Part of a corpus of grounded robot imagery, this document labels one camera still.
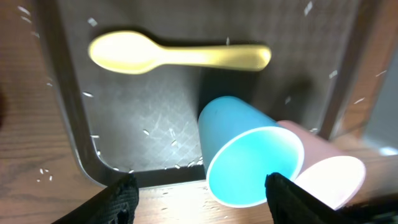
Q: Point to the yellow plastic spoon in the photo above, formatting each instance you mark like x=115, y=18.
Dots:
x=133, y=53

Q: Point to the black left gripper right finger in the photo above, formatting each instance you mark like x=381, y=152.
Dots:
x=290, y=204

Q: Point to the pink cup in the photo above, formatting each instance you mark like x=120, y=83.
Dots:
x=329, y=175

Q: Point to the blue cup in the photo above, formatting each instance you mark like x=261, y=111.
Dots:
x=240, y=147

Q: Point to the dark brown serving tray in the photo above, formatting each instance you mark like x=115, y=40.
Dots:
x=148, y=123

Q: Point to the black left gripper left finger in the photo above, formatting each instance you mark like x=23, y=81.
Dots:
x=116, y=204

